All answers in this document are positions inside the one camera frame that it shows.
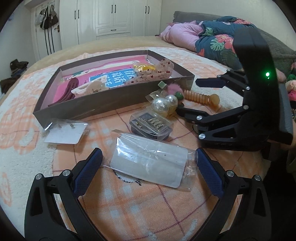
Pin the maroon hair clip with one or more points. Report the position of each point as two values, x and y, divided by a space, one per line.
67 95

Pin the pile of dark clothes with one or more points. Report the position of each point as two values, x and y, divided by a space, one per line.
17 69

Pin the clear box of earrings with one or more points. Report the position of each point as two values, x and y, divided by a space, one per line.
148 124

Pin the white wardrobe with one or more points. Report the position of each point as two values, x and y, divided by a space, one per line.
86 21

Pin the earring card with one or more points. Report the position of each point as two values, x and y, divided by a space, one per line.
65 132

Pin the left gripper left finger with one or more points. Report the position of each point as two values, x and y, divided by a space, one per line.
53 210

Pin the white and orange blanket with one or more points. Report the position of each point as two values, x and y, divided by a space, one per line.
124 199

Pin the pink quilt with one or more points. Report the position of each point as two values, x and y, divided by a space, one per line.
183 35

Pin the cream claw hair clip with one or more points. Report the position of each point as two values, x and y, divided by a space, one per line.
94 86

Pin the pearl hair clip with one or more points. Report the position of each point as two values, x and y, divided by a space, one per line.
162 103

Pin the grey headboard cushion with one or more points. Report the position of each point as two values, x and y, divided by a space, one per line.
283 55

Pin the white door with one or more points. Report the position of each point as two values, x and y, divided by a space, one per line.
48 41

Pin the clear plastic bag with card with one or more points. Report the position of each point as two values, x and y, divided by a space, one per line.
152 161

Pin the brown cardboard box tray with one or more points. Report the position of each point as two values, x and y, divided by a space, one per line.
47 107

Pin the pink fluffy hair clip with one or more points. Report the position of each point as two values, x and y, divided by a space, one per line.
172 89

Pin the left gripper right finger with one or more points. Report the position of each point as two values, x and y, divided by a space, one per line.
242 211

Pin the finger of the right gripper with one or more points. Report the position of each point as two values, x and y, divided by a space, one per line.
214 121
233 79

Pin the handbags hanging on door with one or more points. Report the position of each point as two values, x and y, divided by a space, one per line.
47 18

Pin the tan bed cover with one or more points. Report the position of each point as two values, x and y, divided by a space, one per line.
108 44

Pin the floral blue quilt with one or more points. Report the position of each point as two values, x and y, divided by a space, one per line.
216 40

